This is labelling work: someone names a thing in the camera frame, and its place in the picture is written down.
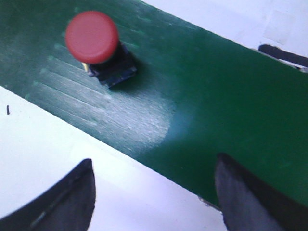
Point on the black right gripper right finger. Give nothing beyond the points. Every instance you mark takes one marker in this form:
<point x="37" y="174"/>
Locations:
<point x="249" y="204"/>

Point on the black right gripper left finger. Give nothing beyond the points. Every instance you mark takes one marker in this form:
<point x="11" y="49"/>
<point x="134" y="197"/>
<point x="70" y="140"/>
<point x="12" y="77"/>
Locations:
<point x="66" y="206"/>

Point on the red mushroom push button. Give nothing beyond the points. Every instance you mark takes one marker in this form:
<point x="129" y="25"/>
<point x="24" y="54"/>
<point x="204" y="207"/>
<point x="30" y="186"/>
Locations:
<point x="93" y="39"/>

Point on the small black screw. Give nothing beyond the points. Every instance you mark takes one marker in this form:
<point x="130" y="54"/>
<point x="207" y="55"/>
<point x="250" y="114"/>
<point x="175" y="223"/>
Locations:
<point x="8" y="109"/>

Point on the green conveyor belt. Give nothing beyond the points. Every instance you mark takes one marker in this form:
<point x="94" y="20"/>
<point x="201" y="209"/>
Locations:
<point x="195" y="94"/>

